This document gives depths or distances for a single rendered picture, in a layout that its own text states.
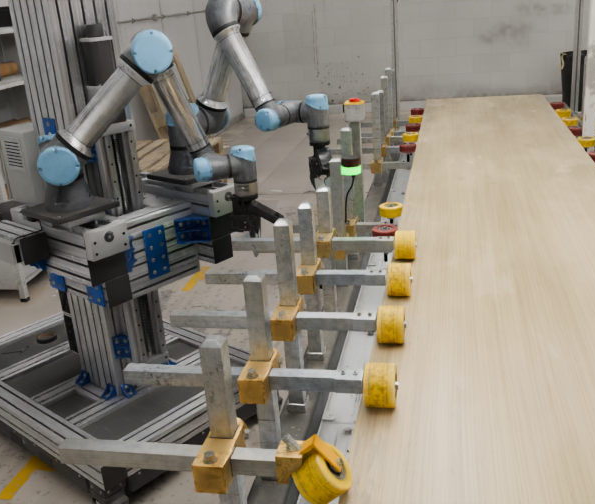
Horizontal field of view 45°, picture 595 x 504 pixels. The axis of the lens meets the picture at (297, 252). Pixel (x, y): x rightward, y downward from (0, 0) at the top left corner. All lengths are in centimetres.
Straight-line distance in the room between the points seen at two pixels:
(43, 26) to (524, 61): 803
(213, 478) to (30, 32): 184
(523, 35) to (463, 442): 888
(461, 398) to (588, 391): 23
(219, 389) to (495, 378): 57
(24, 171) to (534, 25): 800
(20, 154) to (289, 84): 768
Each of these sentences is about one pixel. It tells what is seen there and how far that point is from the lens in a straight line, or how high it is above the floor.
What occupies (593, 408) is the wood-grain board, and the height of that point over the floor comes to 90.
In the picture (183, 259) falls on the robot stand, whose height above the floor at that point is 74.
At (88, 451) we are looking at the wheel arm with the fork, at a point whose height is 96.
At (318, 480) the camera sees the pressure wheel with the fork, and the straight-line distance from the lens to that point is 111.
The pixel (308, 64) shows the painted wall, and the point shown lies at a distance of 1013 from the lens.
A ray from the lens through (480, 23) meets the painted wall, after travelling 990.
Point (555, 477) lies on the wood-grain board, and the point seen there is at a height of 90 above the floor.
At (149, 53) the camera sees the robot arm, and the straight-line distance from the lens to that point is 214.
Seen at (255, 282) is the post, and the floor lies 113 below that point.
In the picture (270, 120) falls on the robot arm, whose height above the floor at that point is 124.
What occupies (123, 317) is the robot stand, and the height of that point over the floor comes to 55.
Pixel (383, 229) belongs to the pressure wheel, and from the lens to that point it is 226.
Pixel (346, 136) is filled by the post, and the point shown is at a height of 115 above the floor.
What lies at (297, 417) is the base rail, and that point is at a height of 70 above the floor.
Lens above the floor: 162
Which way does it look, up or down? 20 degrees down
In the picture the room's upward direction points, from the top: 5 degrees counter-clockwise
